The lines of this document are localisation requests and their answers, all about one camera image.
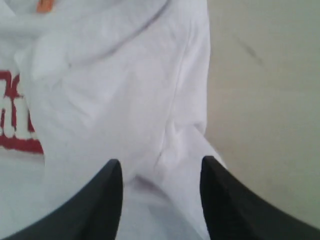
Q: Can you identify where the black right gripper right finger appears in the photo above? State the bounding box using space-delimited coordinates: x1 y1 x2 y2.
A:
201 156 320 240

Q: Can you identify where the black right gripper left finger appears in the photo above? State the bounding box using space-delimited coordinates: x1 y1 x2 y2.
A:
7 159 124 240

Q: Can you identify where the white t-shirt red Chinese logo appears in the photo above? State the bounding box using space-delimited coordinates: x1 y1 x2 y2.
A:
0 0 217 240

